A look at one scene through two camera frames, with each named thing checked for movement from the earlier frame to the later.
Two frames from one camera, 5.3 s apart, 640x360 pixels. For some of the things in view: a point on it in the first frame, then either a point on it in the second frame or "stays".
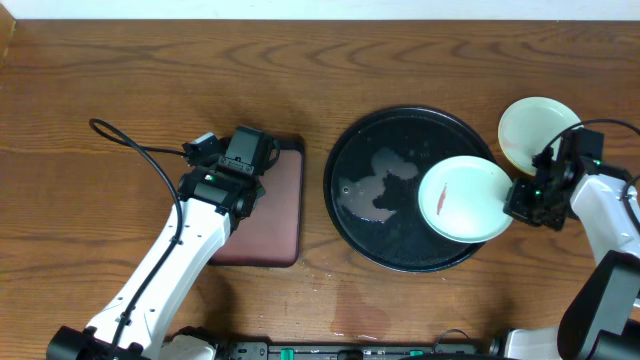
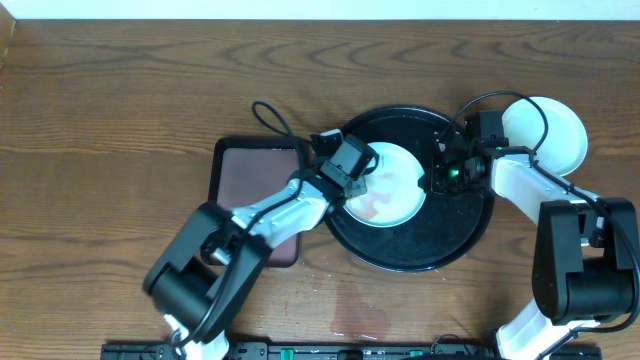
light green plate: [463, 198] to [393, 196]
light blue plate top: [528, 127] stays
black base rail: [448, 345] stays
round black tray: [372, 184] stays
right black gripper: [514, 205] to [433, 181]
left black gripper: [238, 165] to [358, 185]
